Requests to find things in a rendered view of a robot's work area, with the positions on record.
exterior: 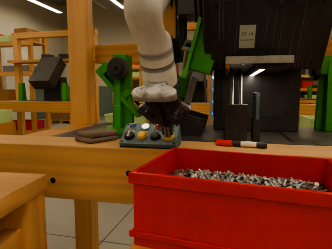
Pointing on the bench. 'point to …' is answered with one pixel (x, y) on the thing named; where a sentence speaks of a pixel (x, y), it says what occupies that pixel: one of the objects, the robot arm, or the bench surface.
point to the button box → (148, 143)
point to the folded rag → (96, 136)
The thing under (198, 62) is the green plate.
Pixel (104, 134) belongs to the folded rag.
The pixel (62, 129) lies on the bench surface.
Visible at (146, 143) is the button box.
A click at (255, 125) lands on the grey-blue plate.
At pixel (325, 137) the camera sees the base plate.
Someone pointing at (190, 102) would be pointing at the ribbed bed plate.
